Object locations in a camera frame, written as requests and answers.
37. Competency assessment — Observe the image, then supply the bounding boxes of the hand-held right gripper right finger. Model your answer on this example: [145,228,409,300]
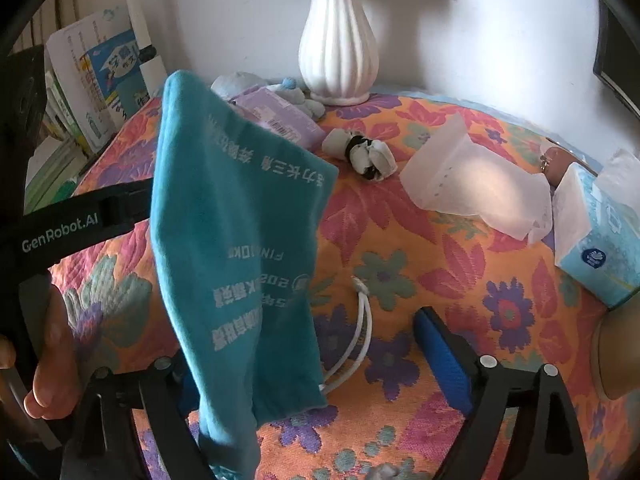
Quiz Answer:
[414,306,587,480]

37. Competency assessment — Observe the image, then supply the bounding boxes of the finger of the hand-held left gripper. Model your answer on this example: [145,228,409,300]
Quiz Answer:
[100,177,153,236]

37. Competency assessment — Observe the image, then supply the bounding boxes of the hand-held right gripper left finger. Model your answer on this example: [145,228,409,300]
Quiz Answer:
[60,352,216,480]

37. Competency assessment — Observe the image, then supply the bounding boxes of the teal cloth bag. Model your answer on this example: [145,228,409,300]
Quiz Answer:
[150,70,338,480]

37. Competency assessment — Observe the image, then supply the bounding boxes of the light blue tissue pack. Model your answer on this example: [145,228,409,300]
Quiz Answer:
[552,150,640,308]

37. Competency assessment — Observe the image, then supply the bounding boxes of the person's left hand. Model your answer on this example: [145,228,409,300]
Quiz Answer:
[0,287,83,421]

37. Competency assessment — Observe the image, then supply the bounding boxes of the floral woven blanket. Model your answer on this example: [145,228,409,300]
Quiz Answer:
[47,85,640,480]

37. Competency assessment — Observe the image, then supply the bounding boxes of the row of books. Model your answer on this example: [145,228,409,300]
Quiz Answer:
[22,2,156,211]

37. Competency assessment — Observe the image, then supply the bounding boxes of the white tall carton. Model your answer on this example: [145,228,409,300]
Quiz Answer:
[122,0,168,96]

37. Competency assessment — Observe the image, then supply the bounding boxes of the grey-blue plush toy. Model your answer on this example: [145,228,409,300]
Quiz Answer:
[210,71,271,103]

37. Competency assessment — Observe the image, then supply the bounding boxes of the tan rounded object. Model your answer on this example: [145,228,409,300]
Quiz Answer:
[589,305,640,402]

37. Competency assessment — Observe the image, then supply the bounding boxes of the translucent white plastic bag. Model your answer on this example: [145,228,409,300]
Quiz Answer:
[400,114,553,246]

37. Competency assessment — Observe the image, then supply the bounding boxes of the small light blue plush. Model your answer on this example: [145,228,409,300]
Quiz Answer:
[270,76,326,120]

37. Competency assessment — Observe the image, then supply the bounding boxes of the white and black fabric bundle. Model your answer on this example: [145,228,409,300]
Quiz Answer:
[322,129,398,182]

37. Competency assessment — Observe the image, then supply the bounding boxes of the white ribbed ceramic vase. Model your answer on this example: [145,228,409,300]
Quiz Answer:
[298,0,378,107]

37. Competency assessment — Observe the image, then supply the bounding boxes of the white cable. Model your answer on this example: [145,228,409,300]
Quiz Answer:
[320,276,373,393]

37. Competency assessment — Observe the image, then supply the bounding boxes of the small brown item with ring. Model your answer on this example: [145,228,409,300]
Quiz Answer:
[539,141,573,188]

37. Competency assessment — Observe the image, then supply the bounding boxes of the dark picture frame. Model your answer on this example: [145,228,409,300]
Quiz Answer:
[592,5,640,116]

